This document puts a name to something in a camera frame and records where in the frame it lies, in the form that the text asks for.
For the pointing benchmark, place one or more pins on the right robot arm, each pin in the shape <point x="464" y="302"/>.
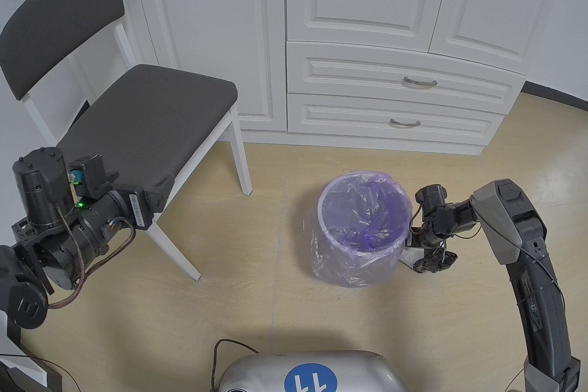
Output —
<point x="537" y="289"/>

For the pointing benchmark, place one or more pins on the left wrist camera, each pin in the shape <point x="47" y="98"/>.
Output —
<point x="94" y="172"/>

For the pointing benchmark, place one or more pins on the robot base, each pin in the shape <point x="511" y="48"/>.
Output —
<point x="257" y="374"/>

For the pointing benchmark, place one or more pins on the white printed paper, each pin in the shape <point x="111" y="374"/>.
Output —
<point x="408" y="257"/>

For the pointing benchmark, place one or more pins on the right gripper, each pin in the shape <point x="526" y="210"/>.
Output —
<point x="425" y="238"/>

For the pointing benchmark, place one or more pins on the black plastic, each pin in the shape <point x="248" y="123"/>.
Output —
<point x="441" y="261"/>

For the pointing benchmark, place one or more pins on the white chair dark grey seat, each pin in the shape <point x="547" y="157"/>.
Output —
<point x="151" y="105"/>

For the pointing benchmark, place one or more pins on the grey trash bin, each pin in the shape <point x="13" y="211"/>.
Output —
<point x="363" y="268"/>

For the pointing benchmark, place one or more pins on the purple plastic bag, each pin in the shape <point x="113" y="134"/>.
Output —
<point x="367" y="206"/>

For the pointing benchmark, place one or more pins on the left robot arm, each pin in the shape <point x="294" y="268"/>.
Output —
<point x="41" y="188"/>

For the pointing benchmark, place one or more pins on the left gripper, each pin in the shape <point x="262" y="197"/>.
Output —
<point x="115" y="211"/>

